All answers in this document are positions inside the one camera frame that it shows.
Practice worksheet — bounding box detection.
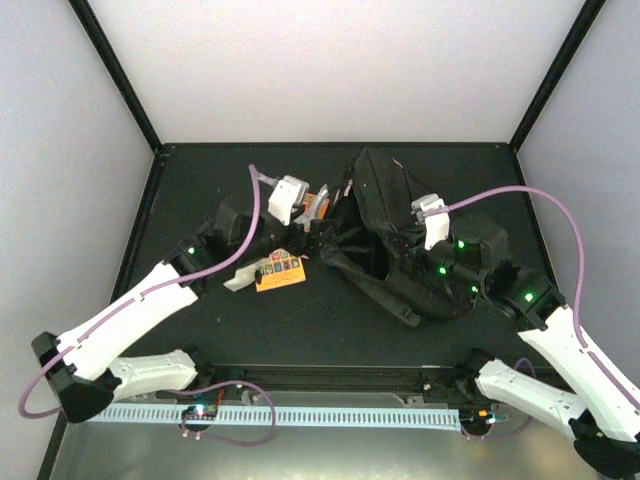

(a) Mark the orange thick book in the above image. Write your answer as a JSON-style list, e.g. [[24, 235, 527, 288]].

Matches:
[[294, 184, 329, 224]]

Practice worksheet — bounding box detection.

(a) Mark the black student bag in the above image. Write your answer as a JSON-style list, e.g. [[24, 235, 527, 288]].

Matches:
[[320, 147, 474, 327]]

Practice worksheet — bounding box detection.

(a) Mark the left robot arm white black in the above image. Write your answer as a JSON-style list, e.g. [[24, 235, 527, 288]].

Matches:
[[31, 186, 328, 424]]

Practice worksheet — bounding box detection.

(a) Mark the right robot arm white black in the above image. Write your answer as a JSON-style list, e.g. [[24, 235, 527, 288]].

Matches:
[[406, 212, 639, 479]]

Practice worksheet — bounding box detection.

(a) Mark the thin orange yellow booklet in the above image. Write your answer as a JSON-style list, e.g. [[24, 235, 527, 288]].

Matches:
[[255, 249, 306, 292]]

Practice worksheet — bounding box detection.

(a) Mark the white tissue packet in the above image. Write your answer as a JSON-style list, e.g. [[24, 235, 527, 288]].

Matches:
[[223, 264, 260, 292]]

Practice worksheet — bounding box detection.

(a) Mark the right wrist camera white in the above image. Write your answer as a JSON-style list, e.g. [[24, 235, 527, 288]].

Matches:
[[411, 194, 450, 251]]

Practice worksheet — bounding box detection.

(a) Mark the black front rail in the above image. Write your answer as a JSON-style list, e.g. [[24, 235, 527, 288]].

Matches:
[[124, 362, 476, 401]]

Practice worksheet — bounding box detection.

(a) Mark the light blue slotted cable duct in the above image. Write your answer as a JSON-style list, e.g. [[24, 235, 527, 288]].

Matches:
[[92, 403, 461, 431]]

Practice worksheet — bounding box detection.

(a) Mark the right black frame post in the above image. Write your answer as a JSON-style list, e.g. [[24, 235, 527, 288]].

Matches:
[[508, 0, 607, 153]]

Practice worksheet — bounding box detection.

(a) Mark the black frame post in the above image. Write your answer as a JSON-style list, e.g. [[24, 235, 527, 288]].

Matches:
[[68, 0, 163, 153], [508, 0, 607, 153]]

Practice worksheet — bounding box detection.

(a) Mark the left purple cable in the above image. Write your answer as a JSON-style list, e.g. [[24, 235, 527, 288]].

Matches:
[[18, 164, 291, 446]]

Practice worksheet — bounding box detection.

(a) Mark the left black frame post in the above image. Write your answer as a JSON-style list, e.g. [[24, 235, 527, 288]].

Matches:
[[68, 0, 163, 153]]

